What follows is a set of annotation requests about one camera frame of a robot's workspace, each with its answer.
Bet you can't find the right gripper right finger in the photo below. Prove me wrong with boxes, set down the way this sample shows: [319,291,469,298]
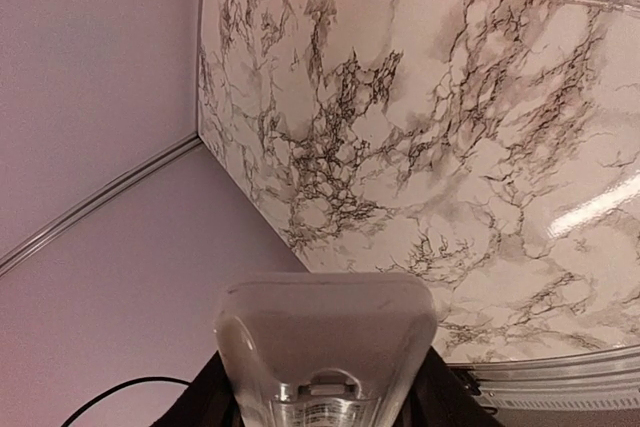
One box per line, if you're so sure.
[407,348,501,427]

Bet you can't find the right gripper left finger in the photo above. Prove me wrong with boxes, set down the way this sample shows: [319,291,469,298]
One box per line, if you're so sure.
[174,352,240,427]

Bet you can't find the white remote control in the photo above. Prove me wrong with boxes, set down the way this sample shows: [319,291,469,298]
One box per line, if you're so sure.
[215,273,437,426]

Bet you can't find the front aluminium frame rail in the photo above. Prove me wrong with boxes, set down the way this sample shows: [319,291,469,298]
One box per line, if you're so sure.
[449,346,639,412]

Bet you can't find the left aluminium frame post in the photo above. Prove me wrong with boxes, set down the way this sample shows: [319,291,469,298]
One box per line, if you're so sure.
[1,132,203,277]

